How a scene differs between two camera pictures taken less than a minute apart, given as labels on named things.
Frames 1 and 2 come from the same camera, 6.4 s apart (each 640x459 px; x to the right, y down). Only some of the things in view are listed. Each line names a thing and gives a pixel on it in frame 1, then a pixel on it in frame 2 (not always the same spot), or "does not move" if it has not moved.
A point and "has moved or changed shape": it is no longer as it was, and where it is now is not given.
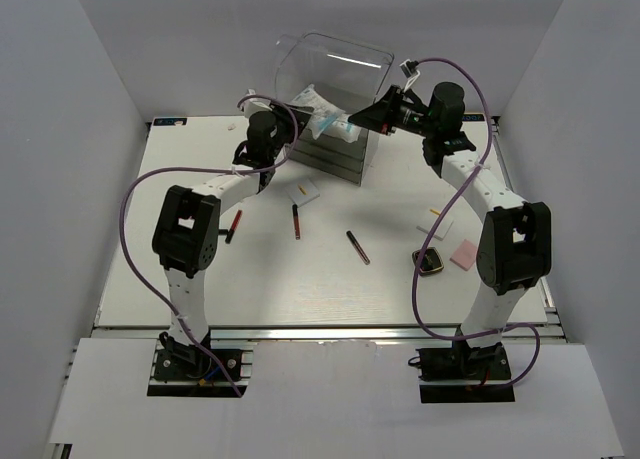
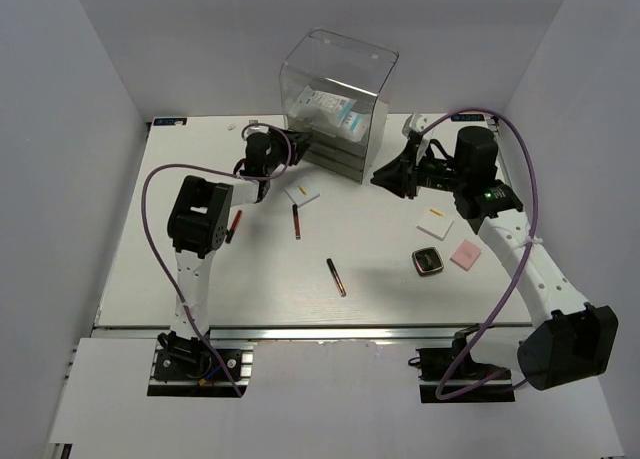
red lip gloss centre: (296, 221) does not move
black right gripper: (382, 116) -> (400, 176)
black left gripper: (287, 119) -> (299, 144)
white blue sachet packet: (325, 112) has moved or changed shape
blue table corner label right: (472, 117) does not move
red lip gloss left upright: (234, 226) does not move
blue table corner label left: (169, 121) does not move
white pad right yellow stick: (428, 220) does not move
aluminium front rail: (310, 334) does not move
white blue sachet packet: (333, 124) has moved or changed shape
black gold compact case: (431, 261) does not move
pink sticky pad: (465, 255) does not move
